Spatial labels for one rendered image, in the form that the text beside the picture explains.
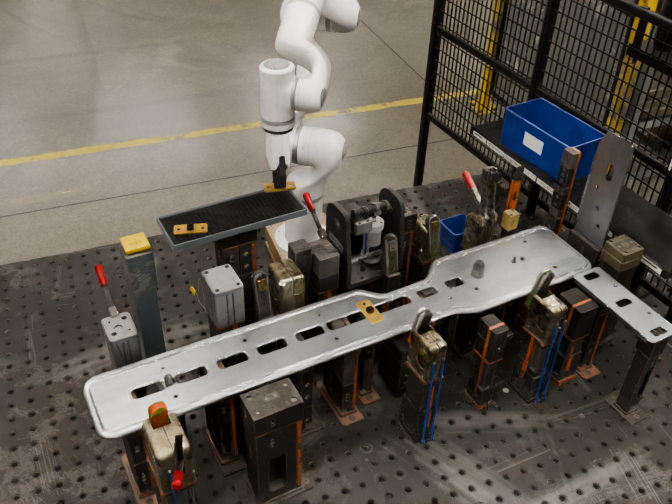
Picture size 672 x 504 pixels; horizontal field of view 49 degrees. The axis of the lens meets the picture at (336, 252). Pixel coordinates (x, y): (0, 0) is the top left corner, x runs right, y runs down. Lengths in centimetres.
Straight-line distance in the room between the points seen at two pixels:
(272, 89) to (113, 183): 263
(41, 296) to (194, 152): 220
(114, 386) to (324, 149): 92
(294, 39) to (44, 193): 269
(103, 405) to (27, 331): 73
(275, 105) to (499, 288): 77
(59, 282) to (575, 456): 165
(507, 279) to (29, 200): 290
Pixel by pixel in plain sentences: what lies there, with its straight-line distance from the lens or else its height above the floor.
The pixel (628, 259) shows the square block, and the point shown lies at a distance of 218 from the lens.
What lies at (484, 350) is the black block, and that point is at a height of 91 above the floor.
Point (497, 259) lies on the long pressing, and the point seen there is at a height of 100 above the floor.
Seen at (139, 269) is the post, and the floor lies 110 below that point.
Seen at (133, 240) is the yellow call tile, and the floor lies 116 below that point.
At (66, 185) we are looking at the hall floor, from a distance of 436.
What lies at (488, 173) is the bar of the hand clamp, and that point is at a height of 121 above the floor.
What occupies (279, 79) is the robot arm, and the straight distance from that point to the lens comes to 175.
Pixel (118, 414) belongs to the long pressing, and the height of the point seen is 100.
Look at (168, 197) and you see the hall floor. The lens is 413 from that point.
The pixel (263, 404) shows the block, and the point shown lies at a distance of 164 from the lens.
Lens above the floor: 228
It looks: 38 degrees down
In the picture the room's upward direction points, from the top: 2 degrees clockwise
